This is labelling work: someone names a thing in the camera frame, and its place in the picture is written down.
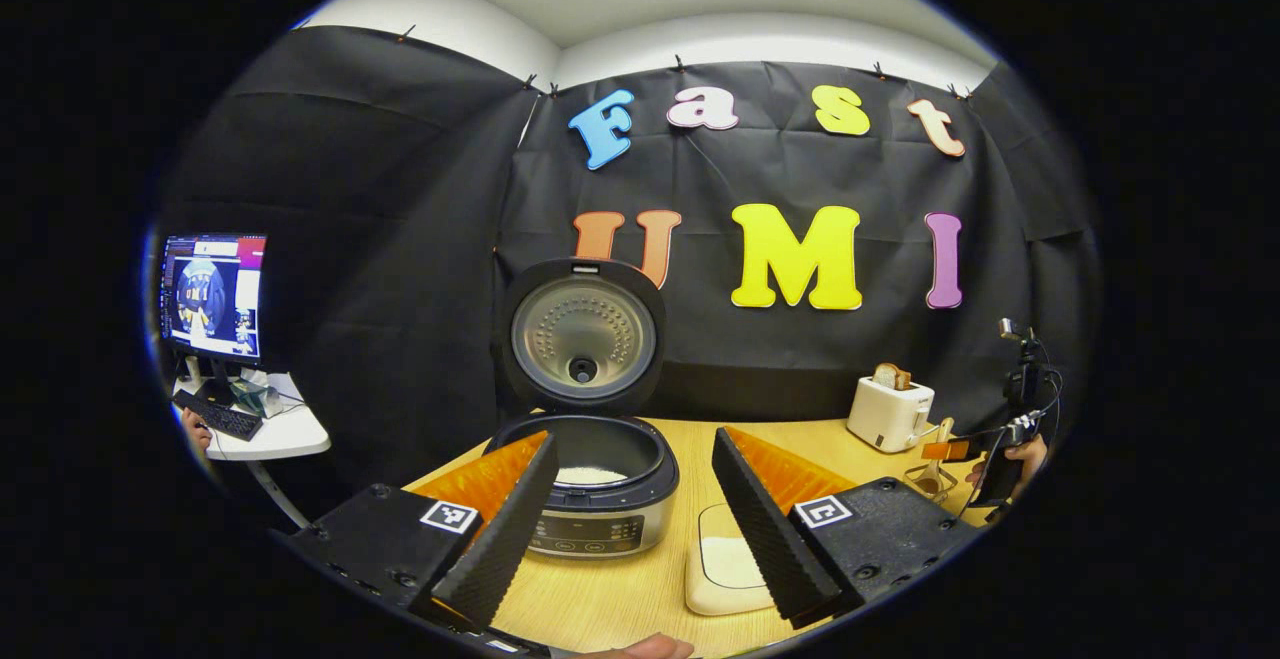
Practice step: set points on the white toaster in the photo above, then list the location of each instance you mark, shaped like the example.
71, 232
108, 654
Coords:
885, 414

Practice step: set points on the clear plastic container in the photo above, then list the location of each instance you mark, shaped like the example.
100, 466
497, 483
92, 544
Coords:
725, 599

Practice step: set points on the toasted bread slice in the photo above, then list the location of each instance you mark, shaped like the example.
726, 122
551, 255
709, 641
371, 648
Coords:
892, 377

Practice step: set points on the small greenish packet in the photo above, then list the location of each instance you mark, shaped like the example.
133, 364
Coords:
258, 399

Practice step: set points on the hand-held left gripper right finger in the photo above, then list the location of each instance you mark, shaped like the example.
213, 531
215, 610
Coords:
765, 529

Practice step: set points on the dark grey rice cooker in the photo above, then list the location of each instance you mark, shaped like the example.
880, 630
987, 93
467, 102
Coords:
585, 339

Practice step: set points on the black keyboard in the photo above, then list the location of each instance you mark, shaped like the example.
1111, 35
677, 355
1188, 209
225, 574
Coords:
220, 416

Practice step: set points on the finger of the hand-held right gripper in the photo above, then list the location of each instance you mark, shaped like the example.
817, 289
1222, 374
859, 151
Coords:
945, 450

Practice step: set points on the wooden spoon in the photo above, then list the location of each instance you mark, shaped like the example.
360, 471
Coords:
944, 429

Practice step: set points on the computer monitor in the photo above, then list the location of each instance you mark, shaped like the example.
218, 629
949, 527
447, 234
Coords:
212, 294

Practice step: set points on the white side table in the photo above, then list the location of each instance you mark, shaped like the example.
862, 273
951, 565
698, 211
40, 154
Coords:
290, 434

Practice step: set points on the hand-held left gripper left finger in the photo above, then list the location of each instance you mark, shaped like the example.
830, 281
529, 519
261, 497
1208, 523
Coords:
500, 539

